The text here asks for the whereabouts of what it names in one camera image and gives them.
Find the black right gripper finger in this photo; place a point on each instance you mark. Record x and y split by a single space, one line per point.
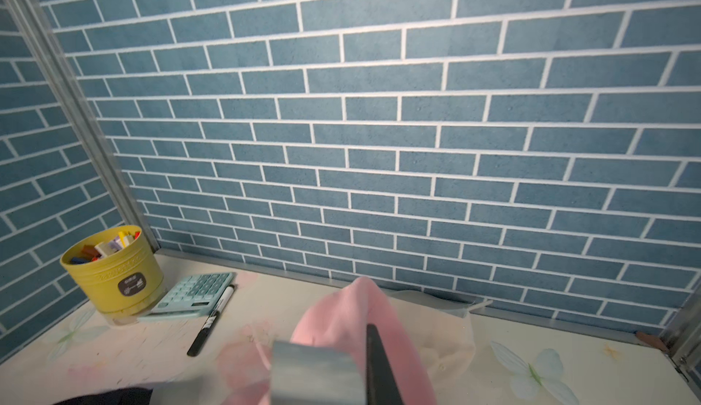
381 387

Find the pink baseball cap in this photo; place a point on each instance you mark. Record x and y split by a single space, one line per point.
325 360

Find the black baseball cap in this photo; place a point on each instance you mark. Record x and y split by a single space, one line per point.
127 396

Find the cream cap at back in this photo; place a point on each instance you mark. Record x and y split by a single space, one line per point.
441 331

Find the black marker pen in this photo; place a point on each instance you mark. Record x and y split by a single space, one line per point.
206 330

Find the teal desk calculator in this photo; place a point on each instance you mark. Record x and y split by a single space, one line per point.
192 297

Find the yellow pen holder cup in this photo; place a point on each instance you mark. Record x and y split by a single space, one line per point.
118 272

